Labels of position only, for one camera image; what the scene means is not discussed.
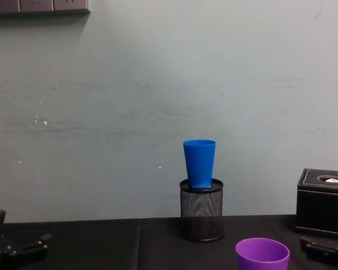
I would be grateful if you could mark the black leather tissue box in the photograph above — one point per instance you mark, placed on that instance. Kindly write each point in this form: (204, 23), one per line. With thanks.
(318, 208)

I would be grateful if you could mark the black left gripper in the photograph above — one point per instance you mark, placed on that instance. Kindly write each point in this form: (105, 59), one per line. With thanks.
(1, 261)

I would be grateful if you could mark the white tissue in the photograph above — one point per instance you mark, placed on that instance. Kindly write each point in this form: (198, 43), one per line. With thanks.
(333, 180)

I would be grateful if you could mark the purple plastic cup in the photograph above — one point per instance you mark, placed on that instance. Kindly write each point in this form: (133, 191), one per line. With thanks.
(262, 258)

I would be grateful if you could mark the blue plastic cup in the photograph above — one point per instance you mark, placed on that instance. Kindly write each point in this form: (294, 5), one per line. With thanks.
(200, 163)

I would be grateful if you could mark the black table cloth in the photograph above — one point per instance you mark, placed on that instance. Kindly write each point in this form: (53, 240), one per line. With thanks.
(115, 244)

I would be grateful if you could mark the black mesh pen holder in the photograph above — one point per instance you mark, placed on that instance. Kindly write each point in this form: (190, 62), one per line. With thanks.
(201, 213)

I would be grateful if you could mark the grey wall socket panel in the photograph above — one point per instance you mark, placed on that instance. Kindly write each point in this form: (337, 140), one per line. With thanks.
(36, 5)

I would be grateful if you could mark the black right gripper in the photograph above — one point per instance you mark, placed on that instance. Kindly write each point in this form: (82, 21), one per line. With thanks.
(336, 265)

